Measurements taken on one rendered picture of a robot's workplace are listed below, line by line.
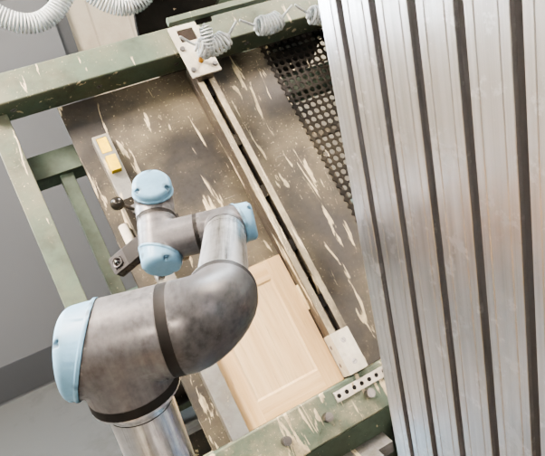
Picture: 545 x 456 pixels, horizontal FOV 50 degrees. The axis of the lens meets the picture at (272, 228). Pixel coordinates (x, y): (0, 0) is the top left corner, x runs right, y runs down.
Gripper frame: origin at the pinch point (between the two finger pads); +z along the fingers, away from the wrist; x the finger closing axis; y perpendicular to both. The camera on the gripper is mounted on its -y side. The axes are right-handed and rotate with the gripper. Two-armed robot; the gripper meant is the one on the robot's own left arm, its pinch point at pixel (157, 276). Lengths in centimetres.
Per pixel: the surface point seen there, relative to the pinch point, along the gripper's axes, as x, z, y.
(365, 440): -49, 44, 38
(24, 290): 124, 186, -46
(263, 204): 19.1, 18.5, 39.8
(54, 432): 47, 208, -58
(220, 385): -21.0, 31.7, 6.6
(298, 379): -28, 36, 28
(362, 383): -37, 35, 43
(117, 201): 28.6, 5.7, -0.1
